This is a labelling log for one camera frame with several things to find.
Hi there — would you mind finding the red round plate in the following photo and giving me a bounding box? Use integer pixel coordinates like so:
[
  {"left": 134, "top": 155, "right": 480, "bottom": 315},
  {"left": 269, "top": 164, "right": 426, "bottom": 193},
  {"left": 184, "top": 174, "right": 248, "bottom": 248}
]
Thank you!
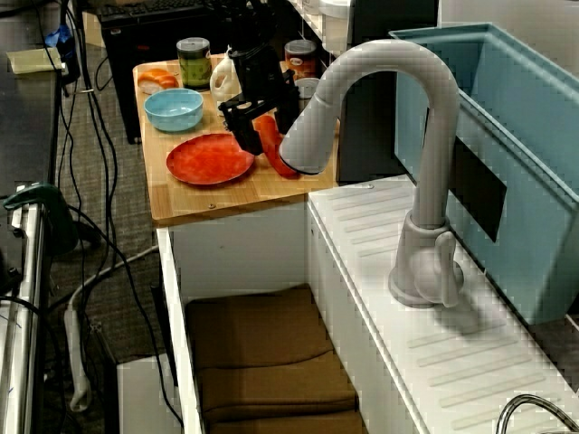
[{"left": 166, "top": 133, "right": 256, "bottom": 185}]

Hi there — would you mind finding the green peas can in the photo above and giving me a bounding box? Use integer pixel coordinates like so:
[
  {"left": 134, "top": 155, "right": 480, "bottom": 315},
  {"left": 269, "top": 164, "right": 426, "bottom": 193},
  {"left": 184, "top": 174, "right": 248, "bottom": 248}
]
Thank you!
[{"left": 176, "top": 36, "right": 213, "bottom": 91}]

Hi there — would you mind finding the grey toy faucet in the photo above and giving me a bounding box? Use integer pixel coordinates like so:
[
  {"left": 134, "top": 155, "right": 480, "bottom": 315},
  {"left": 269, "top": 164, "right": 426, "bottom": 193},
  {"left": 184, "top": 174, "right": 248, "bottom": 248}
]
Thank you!
[{"left": 279, "top": 39, "right": 466, "bottom": 310}]

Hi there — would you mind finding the red toy sausage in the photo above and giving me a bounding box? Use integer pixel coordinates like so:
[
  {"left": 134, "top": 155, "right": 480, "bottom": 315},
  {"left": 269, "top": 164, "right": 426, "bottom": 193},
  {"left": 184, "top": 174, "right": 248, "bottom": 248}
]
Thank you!
[{"left": 252, "top": 115, "right": 299, "bottom": 180}]

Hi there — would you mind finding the black computer cabinet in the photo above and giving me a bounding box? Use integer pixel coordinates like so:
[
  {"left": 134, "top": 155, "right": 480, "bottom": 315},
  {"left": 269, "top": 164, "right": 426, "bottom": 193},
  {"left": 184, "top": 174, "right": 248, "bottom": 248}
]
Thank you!
[{"left": 98, "top": 0, "right": 236, "bottom": 145}]

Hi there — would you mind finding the black cable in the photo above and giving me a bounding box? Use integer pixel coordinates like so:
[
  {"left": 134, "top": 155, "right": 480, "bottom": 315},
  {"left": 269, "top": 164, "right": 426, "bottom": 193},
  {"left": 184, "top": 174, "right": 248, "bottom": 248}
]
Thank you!
[{"left": 58, "top": 0, "right": 185, "bottom": 429}]

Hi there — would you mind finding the blue dish rack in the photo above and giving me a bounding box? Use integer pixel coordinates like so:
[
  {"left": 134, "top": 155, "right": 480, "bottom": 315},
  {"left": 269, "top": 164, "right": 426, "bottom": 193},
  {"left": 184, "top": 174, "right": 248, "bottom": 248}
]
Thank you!
[{"left": 388, "top": 22, "right": 579, "bottom": 326}]

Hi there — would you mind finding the white toy detergent bottle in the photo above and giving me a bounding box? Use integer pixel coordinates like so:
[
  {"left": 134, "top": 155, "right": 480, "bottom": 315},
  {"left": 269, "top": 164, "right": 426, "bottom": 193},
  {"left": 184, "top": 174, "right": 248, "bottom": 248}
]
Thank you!
[{"left": 210, "top": 47, "right": 241, "bottom": 103}]

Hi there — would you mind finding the wooden countertop board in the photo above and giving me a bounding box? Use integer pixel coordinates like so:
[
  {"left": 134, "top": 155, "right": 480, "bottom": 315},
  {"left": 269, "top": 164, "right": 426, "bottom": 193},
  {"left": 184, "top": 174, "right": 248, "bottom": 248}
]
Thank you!
[{"left": 132, "top": 47, "right": 341, "bottom": 228}]

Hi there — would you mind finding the chrome wire loop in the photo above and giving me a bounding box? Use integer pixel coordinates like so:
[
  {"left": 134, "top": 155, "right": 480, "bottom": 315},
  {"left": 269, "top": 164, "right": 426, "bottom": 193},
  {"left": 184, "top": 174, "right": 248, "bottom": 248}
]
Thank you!
[{"left": 495, "top": 392, "right": 579, "bottom": 434}]

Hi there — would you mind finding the dark desk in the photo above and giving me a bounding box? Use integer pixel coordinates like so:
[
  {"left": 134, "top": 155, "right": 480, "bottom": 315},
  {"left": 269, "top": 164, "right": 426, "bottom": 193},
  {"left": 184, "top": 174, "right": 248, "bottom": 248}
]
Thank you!
[{"left": 0, "top": 42, "right": 62, "bottom": 186}]

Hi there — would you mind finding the yellow paper note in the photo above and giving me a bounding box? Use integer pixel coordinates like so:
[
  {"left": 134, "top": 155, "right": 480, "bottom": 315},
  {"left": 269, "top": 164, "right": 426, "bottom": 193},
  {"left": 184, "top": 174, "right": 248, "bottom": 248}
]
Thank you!
[{"left": 6, "top": 47, "right": 64, "bottom": 76}]

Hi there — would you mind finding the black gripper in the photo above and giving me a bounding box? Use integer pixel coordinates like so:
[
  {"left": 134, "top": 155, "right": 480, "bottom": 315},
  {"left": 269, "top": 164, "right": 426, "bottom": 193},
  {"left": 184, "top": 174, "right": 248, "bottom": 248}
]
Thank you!
[{"left": 218, "top": 44, "right": 300, "bottom": 157}]

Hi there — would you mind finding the aluminium frame rail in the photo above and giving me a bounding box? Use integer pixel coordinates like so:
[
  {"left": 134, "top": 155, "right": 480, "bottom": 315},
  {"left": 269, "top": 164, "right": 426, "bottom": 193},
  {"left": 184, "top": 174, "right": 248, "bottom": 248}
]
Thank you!
[{"left": 0, "top": 184, "right": 46, "bottom": 434}]

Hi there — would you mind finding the brown folded cloth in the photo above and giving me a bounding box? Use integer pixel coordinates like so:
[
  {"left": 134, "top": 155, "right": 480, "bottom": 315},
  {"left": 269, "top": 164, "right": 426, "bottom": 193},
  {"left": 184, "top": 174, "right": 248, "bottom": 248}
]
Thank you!
[{"left": 184, "top": 283, "right": 368, "bottom": 434}]

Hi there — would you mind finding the black upright panel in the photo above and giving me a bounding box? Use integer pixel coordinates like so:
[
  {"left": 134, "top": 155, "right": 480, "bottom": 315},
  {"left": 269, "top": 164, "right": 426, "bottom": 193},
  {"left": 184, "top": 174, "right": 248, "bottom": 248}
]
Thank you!
[{"left": 337, "top": 0, "right": 441, "bottom": 184}]

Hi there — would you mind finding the light blue bowl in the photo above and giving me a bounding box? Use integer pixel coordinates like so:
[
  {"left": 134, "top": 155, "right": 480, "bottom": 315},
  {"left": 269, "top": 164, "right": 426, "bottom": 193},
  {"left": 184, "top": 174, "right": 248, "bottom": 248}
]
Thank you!
[{"left": 143, "top": 88, "right": 204, "bottom": 133}]

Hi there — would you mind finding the white toy sink unit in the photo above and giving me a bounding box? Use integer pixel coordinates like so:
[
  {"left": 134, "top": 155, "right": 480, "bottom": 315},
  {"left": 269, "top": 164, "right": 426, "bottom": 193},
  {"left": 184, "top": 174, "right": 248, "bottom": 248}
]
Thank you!
[{"left": 156, "top": 175, "right": 579, "bottom": 434}]

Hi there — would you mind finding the brown beans can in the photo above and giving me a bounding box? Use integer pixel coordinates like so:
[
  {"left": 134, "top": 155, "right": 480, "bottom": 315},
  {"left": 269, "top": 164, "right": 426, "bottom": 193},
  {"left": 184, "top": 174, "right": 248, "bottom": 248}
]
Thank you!
[{"left": 284, "top": 39, "right": 318, "bottom": 82}]

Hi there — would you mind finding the white box panel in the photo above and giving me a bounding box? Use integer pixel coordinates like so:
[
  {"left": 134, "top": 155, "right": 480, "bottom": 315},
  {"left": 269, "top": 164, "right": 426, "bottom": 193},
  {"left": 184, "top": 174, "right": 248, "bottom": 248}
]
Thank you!
[{"left": 116, "top": 354, "right": 185, "bottom": 434}]

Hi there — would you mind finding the orange toy sushi piece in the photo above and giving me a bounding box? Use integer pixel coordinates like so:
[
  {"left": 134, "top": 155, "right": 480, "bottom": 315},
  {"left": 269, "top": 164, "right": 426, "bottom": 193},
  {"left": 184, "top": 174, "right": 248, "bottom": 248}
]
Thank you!
[{"left": 137, "top": 67, "right": 181, "bottom": 95}]

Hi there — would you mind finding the white power strip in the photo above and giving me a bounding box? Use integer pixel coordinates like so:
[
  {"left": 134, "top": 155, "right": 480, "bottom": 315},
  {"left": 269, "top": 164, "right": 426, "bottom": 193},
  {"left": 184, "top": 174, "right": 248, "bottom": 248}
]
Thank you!
[{"left": 62, "top": 302, "right": 94, "bottom": 413}]

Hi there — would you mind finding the green clamp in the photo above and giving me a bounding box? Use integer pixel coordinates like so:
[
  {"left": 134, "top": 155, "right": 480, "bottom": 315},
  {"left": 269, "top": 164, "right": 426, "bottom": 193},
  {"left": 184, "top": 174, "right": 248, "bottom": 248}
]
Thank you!
[{"left": 2, "top": 180, "right": 81, "bottom": 255}]

